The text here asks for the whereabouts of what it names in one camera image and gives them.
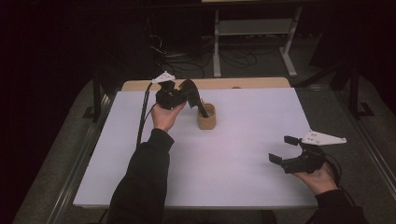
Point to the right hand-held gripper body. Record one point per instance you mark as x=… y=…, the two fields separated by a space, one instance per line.
x=306 y=161

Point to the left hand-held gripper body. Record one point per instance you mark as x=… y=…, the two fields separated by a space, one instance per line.
x=168 y=95

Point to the black cleaver knife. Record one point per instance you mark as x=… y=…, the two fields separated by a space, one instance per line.
x=194 y=95

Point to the wooden utensil holder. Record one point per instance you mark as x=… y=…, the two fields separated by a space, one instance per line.
x=207 y=123

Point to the person's left hand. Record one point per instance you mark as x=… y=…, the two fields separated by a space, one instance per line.
x=166 y=118

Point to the person's right hand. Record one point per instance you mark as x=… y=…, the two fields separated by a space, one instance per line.
x=320 y=182

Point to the small pale wooden utensil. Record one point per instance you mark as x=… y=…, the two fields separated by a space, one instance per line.
x=202 y=101

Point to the white table mat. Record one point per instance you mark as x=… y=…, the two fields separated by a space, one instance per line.
x=233 y=161

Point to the wooden table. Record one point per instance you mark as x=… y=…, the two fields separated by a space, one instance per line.
x=249 y=83

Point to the black metal stand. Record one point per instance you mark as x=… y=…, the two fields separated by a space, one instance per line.
x=355 y=93
x=96 y=93

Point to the metal floor rail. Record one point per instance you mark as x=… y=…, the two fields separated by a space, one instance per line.
x=367 y=146
x=84 y=146

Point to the white metal desk frame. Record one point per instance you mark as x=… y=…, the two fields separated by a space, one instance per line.
x=255 y=28

